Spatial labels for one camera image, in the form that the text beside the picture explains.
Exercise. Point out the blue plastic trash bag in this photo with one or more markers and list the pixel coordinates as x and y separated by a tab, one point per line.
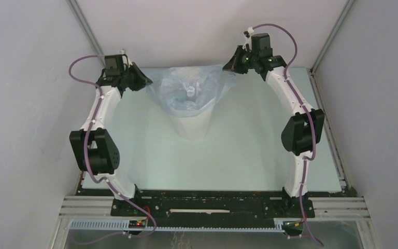
189	91

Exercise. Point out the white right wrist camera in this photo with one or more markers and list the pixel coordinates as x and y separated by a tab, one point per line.
248	34

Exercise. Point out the white translucent trash bin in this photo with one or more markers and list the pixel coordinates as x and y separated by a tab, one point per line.
193	128

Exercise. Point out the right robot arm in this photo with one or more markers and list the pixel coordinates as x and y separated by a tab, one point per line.
303	130

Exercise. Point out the small lit circuit board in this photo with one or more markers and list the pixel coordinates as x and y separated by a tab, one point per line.
137	224

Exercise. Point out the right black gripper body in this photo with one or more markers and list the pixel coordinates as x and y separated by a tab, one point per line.
248	61

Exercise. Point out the white slotted cable duct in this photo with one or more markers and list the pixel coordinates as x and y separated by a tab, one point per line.
122	225

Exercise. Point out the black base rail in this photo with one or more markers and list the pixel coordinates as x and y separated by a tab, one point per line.
227	209

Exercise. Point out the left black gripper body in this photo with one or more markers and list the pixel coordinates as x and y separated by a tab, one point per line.
128	74

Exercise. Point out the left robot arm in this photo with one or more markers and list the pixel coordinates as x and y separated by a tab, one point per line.
95	150

